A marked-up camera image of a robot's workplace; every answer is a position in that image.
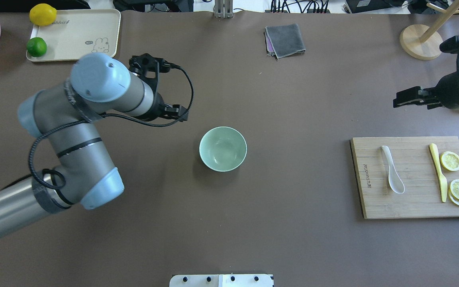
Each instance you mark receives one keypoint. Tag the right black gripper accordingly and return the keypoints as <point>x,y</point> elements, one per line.
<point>450,92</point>

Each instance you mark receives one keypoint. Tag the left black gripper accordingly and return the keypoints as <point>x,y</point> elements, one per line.
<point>158,109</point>

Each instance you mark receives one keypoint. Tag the mint green bowl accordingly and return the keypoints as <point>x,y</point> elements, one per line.
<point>222,149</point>

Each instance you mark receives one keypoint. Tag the white ceramic spoon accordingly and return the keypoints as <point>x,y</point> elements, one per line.
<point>394,180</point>

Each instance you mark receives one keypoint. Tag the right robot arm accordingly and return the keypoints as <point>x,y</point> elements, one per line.
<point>444,94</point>

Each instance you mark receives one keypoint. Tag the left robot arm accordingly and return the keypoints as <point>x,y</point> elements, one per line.
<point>68,162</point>

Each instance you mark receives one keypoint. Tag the wooden mug tree stand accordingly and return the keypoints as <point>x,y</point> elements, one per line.
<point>421,41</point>

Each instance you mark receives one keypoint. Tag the bamboo cutting board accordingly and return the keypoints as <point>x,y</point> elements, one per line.
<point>414,164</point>

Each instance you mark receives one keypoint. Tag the upper lemon slice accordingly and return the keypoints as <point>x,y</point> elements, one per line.
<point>450,161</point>

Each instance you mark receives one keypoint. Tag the yellow plastic knife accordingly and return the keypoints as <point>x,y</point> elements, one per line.
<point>443,185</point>

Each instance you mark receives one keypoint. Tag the folded grey cloth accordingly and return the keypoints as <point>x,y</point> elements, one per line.
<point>284,41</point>

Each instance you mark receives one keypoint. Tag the cream rabbit print tray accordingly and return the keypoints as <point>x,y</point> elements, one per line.
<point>76,33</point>

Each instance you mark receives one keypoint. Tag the green lime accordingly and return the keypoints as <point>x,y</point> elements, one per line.
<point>36,47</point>

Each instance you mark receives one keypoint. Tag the yellow lemon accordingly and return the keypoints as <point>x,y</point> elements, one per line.
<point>42,14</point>

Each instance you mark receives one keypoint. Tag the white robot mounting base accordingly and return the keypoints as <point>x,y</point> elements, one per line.
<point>222,280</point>

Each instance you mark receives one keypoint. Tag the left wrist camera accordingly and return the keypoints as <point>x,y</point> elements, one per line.
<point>142,64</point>

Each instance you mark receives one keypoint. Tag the aluminium frame post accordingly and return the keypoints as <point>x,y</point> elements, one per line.
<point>223,9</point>

